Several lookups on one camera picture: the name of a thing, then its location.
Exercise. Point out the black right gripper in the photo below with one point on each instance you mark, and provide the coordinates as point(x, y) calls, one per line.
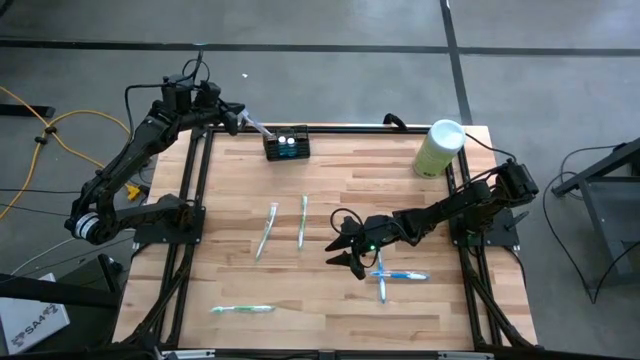
point(375, 235)

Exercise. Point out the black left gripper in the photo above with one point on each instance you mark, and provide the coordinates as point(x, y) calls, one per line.
point(210, 107)

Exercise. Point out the blue white toothbrush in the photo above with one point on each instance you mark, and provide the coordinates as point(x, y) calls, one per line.
point(407, 275)
point(382, 290)
point(257, 126)

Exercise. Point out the green white toothbrush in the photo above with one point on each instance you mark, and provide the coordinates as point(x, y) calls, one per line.
point(245, 309)
point(266, 232)
point(302, 222)

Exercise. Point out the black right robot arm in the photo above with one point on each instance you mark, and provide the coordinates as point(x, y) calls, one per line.
point(450, 205)

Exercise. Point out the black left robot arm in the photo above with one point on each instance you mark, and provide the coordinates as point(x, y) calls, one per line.
point(125, 155)

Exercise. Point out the green disinfecting wipes canister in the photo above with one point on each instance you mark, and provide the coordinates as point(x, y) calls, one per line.
point(440, 150)

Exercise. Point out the black floor bar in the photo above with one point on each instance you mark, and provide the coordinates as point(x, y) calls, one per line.
point(25, 110)

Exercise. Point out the black floor stand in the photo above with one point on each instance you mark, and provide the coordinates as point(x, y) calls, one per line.
point(50, 292)

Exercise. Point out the black metal stand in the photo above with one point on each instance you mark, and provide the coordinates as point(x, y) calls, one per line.
point(600, 200)

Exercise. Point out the white printed box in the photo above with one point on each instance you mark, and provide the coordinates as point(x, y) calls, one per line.
point(30, 320)

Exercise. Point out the black aluminium table frame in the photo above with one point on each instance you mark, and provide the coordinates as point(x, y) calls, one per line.
point(350, 129)

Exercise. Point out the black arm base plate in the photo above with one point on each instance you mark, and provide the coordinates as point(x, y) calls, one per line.
point(505, 235)
point(150, 235)

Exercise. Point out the silver aluminium bracket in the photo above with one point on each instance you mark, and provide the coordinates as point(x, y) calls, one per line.
point(465, 356)
point(190, 355)

